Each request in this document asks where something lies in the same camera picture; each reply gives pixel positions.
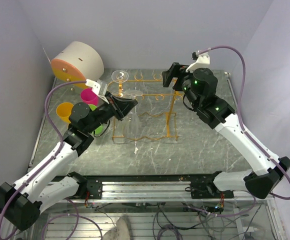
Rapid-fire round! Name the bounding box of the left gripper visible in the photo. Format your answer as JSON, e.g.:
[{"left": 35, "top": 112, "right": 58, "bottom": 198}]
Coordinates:
[{"left": 85, "top": 90, "right": 137, "bottom": 133}]

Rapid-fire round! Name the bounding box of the pink plastic goblet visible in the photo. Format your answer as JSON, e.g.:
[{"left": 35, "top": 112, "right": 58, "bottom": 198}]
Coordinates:
[{"left": 80, "top": 88, "right": 99, "bottom": 106}]

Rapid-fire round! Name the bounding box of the white cloth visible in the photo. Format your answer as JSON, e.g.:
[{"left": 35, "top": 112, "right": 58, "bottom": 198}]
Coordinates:
[{"left": 102, "top": 216, "right": 132, "bottom": 240}]

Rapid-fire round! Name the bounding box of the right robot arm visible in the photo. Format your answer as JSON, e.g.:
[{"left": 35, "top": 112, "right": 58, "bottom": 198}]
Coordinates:
[{"left": 161, "top": 62, "right": 290, "bottom": 199}]

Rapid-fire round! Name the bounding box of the green plastic goblet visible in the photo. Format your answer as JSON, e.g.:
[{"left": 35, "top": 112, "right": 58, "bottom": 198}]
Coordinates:
[{"left": 88, "top": 103, "right": 104, "bottom": 135}]

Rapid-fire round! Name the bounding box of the cream cylindrical box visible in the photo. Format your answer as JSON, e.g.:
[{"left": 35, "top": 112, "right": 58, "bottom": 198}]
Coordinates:
[{"left": 50, "top": 41, "right": 104, "bottom": 82}]

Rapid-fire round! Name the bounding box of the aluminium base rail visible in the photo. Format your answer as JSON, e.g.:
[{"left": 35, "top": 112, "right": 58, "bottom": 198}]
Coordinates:
[{"left": 44, "top": 178, "right": 273, "bottom": 202}]

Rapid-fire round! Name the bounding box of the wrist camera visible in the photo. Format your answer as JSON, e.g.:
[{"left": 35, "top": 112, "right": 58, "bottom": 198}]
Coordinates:
[
  {"left": 185, "top": 51, "right": 210, "bottom": 73},
  {"left": 85, "top": 79, "right": 109, "bottom": 104}
]

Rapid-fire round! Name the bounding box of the orange plastic goblet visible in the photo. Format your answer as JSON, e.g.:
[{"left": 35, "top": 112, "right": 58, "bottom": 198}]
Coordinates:
[{"left": 56, "top": 102, "right": 74, "bottom": 124}]

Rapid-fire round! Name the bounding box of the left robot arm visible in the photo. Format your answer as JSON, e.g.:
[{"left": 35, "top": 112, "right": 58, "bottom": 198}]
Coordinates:
[{"left": 0, "top": 92, "right": 138, "bottom": 231}]

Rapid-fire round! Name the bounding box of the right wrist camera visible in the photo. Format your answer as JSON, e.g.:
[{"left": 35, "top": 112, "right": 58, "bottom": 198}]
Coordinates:
[{"left": 185, "top": 51, "right": 210, "bottom": 73}]

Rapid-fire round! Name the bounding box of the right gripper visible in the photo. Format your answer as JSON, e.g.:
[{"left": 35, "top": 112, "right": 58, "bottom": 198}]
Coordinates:
[{"left": 162, "top": 62, "right": 200, "bottom": 109}]

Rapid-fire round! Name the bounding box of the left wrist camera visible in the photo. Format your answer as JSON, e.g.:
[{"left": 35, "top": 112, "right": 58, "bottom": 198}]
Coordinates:
[{"left": 85, "top": 79, "right": 109, "bottom": 104}]

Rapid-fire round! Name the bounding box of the clear wine glass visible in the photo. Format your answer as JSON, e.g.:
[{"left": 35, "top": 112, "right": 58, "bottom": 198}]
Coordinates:
[
  {"left": 112, "top": 120, "right": 125, "bottom": 144},
  {"left": 122, "top": 89, "right": 143, "bottom": 141},
  {"left": 111, "top": 70, "right": 129, "bottom": 84}
]

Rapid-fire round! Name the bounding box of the gold wire glass rack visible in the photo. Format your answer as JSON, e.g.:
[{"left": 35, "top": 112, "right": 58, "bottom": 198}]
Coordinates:
[{"left": 108, "top": 73, "right": 183, "bottom": 144}]

